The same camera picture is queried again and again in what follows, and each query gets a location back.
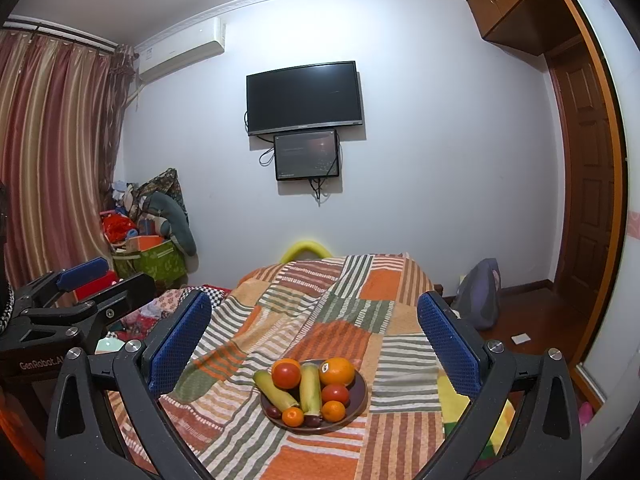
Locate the brown wooden door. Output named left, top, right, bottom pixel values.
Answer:
left=545, top=47, right=618, bottom=286

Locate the floral cloth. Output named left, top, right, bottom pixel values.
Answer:
left=127, top=287, right=191, bottom=346

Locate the curtain rod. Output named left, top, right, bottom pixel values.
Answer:
left=0, top=17, right=118, bottom=53

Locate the large yellow-green corn cob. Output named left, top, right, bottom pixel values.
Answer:
left=299, top=364, right=322, bottom=415

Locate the red plastic bag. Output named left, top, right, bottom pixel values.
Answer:
left=101, top=212, right=136, bottom=246

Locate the red box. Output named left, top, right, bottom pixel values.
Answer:
left=74, top=272, right=121, bottom=306

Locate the black cable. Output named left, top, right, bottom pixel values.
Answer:
left=307, top=177, right=333, bottom=206

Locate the striped patchwork blanket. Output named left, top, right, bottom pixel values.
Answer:
left=105, top=252, right=516, bottom=480

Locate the checkered cloth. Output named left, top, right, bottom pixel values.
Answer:
left=200, top=284, right=233, bottom=311

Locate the large orange with sticker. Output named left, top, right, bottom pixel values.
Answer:
left=318, top=357, right=356, bottom=387

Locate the grey bag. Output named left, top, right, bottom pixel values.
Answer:
left=450, top=257, right=503, bottom=332

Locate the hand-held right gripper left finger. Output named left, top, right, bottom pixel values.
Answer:
left=44, top=287, right=221, bottom=480

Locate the yellow foam tube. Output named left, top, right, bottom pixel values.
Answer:
left=279, top=240, right=333, bottom=264

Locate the small black monitor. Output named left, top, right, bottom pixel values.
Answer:
left=273, top=130, right=341, bottom=182

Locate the black wall television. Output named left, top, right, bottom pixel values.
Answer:
left=246, top=61, right=364, bottom=137

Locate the white air conditioner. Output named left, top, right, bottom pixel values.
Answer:
left=134, top=16, right=227, bottom=83

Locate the red tomato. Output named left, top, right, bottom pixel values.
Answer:
left=321, top=383, right=350, bottom=406
left=271, top=358, right=302, bottom=390

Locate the purple plate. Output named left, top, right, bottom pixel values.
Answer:
left=260, top=358, right=368, bottom=435

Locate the striped red curtain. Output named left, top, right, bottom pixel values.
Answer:
left=0, top=27, right=138, bottom=306

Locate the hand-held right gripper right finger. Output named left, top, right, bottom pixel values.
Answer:
left=416, top=290, right=583, bottom=480

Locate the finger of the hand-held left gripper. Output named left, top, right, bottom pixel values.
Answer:
left=22, top=272, right=157, bottom=356
left=15, top=256, right=110, bottom=311

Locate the wooden overhead cabinet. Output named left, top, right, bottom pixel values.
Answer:
left=465, top=0, right=576, bottom=56

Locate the camouflage cloth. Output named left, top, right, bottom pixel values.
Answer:
left=135, top=167, right=188, bottom=226

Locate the orange cardboard box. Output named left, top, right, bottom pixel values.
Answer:
left=125, top=234, right=166, bottom=253

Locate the small yellow-green corn cob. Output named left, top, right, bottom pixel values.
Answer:
left=252, top=370, right=301, bottom=411

